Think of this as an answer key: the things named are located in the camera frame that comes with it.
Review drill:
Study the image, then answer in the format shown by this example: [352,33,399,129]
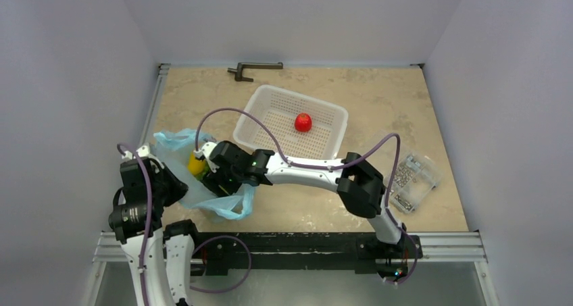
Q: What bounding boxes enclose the light blue plastic bag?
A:
[151,128,255,220]

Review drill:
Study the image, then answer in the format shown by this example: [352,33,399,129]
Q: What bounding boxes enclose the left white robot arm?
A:
[108,157,201,305]

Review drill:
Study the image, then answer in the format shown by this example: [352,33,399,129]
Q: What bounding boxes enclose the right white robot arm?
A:
[193,141,406,257]

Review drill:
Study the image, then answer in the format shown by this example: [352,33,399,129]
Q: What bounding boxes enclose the green fake grapes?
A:
[195,169,210,181]

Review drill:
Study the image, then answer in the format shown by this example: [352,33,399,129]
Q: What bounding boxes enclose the yellow fake mango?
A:
[187,154,207,176]

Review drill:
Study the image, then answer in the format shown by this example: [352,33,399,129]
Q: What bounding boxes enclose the white perforated plastic basket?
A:
[244,84,349,159]

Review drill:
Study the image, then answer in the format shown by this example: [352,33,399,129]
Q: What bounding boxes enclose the clear plastic screw box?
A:
[367,138,443,214]

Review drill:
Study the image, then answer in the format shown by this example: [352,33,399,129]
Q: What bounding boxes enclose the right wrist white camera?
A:
[193,142,218,163]

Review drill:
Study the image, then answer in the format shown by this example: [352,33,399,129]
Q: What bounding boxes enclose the wrist white camera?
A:
[117,143,157,161]
[193,142,218,163]

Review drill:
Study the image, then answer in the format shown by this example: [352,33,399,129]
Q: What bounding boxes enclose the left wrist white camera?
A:
[117,143,157,161]

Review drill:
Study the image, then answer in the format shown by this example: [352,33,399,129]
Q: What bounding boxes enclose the dark metal bracket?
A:
[227,62,284,82]

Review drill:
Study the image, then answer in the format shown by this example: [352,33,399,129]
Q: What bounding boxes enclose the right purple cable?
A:
[195,107,420,287]

